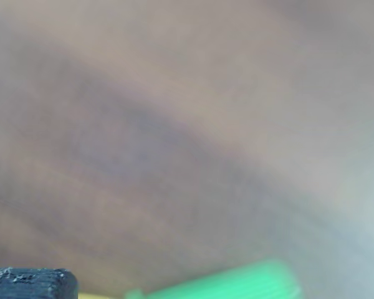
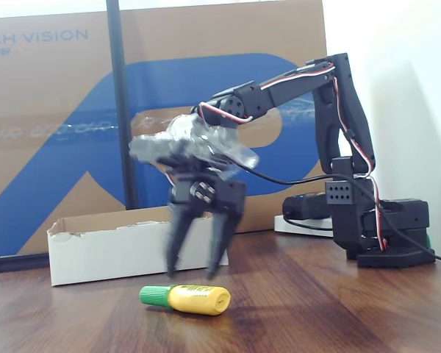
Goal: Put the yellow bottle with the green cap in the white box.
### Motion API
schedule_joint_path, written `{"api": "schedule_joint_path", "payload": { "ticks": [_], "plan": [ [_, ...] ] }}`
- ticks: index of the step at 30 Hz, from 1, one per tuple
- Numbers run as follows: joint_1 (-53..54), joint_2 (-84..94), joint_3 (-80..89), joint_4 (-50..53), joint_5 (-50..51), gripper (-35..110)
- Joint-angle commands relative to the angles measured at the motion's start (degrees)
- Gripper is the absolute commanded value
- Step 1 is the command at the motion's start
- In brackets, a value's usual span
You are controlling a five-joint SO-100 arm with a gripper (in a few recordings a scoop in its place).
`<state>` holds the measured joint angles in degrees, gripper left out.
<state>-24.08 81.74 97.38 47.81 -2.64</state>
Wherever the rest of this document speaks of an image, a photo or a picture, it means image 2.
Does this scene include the black device coloured buttons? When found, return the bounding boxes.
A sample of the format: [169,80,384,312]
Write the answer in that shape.
[282,191,330,221]

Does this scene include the white cardboard box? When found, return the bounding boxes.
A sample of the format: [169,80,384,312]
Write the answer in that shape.
[46,205,229,287]

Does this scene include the yellow green glue bottle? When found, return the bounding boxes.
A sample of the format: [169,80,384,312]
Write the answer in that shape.
[138,283,232,316]

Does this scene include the red white servo wire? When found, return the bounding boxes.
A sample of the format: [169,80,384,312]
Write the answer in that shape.
[197,101,254,124]
[260,63,335,89]
[332,68,390,253]

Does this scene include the large brown carton blue print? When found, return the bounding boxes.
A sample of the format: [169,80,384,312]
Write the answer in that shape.
[0,0,334,258]

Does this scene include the black camera cable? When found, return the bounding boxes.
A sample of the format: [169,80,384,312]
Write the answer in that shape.
[237,161,441,264]

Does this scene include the black vertical pole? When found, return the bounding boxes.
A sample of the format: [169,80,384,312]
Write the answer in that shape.
[105,0,140,211]

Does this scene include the white power strip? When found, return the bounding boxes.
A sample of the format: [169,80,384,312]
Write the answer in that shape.
[273,214,334,238]

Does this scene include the thin black power cable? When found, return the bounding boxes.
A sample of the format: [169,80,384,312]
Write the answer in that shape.
[282,215,334,233]

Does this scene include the black camera wrapped in tape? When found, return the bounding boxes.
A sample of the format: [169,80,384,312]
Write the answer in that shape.
[128,113,261,174]

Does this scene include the black flat bar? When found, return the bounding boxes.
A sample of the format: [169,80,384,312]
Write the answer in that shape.
[0,254,51,275]

